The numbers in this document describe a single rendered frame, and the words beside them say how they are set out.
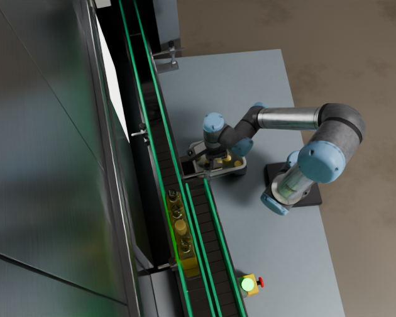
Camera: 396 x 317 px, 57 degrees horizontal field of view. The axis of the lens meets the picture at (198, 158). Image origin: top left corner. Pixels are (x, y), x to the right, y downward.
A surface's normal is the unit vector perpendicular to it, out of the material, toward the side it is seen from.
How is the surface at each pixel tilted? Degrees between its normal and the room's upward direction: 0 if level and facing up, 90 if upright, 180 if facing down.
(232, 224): 0
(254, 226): 0
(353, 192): 0
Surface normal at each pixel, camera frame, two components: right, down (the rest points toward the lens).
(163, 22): 0.25, 0.87
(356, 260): -0.03, -0.44
